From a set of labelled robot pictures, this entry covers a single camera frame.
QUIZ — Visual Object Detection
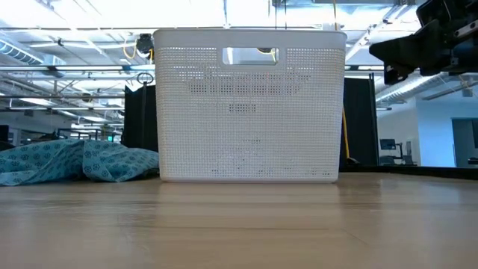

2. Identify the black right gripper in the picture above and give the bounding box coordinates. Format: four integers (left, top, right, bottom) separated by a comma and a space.
369, 0, 478, 86

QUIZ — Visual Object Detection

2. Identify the white perforated plastic basket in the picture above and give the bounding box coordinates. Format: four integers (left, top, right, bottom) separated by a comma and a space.
152, 28, 348, 184

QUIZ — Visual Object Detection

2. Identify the black partition with feet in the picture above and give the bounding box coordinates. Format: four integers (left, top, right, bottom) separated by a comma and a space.
122, 74, 380, 173

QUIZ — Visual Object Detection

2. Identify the black ceiling device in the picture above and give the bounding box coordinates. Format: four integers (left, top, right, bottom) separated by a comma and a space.
135, 33, 155, 55

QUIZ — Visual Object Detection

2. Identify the teal patterned cloth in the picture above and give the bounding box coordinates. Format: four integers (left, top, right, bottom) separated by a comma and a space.
0, 138, 161, 187

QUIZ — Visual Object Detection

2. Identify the yellow cable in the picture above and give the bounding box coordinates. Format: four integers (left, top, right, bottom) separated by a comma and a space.
341, 108, 352, 161

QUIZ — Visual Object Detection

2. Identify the black metal table frame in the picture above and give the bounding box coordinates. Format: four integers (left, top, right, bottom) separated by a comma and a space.
338, 164, 478, 181

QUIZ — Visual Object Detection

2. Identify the black ring topped stand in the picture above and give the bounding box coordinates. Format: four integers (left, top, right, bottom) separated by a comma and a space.
136, 72, 155, 150

